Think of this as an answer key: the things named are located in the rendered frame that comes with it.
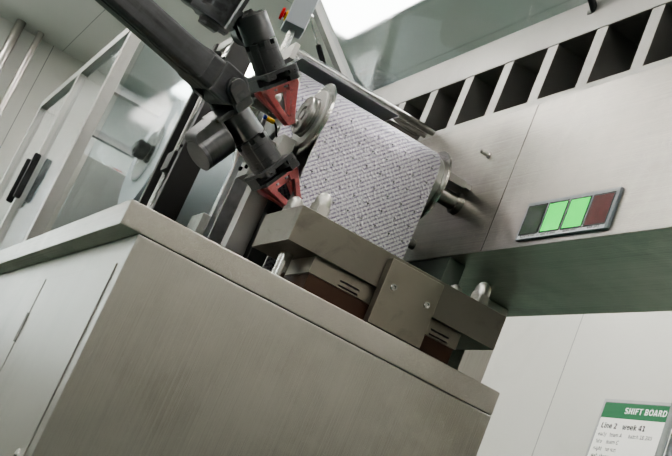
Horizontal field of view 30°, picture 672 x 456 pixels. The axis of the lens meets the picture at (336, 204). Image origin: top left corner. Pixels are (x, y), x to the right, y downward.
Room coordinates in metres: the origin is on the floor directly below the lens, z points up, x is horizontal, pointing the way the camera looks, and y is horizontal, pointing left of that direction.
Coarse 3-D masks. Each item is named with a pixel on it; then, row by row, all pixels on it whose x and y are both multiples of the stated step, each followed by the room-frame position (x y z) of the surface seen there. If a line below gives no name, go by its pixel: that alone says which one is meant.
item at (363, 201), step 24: (312, 168) 2.06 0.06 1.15; (336, 168) 2.08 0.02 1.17; (360, 168) 2.09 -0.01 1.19; (312, 192) 2.07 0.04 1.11; (336, 192) 2.08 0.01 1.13; (360, 192) 2.10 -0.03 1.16; (384, 192) 2.11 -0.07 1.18; (408, 192) 2.12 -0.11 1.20; (336, 216) 2.09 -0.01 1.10; (360, 216) 2.10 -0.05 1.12; (384, 216) 2.12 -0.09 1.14; (408, 216) 2.13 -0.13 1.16; (384, 240) 2.12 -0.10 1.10; (408, 240) 2.14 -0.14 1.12
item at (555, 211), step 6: (552, 204) 1.90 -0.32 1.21; (558, 204) 1.89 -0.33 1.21; (564, 204) 1.87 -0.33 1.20; (552, 210) 1.90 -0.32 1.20; (558, 210) 1.88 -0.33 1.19; (564, 210) 1.86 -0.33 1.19; (546, 216) 1.91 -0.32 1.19; (552, 216) 1.89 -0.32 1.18; (558, 216) 1.87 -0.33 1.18; (546, 222) 1.90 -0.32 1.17; (552, 222) 1.88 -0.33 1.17; (558, 222) 1.87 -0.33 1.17; (546, 228) 1.89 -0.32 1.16; (552, 228) 1.88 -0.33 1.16
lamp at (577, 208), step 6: (582, 198) 1.83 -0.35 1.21; (588, 198) 1.81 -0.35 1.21; (570, 204) 1.85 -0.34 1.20; (576, 204) 1.84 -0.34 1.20; (582, 204) 1.82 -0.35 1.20; (570, 210) 1.85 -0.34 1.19; (576, 210) 1.83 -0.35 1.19; (582, 210) 1.81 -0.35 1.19; (570, 216) 1.84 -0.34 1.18; (576, 216) 1.82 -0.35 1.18; (582, 216) 1.81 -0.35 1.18; (564, 222) 1.85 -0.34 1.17; (570, 222) 1.83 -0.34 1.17; (576, 222) 1.82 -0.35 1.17
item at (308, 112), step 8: (312, 96) 2.10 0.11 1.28; (304, 104) 2.12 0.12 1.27; (312, 104) 2.08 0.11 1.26; (320, 104) 2.09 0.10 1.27; (304, 112) 2.10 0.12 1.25; (312, 112) 2.08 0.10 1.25; (304, 120) 2.08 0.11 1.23; (312, 120) 2.08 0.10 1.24; (296, 128) 2.10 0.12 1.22; (304, 128) 2.09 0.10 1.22
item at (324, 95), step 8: (320, 96) 2.11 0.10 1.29; (328, 96) 2.07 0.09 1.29; (320, 112) 2.07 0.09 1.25; (320, 120) 2.06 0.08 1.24; (312, 128) 2.07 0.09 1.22; (296, 136) 2.14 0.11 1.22; (304, 136) 2.10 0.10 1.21; (296, 144) 2.12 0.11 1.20; (312, 144) 2.09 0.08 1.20; (304, 152) 2.14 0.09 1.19; (440, 160) 2.16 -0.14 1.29; (440, 168) 2.15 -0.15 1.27; (440, 176) 2.15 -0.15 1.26; (432, 192) 2.15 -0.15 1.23
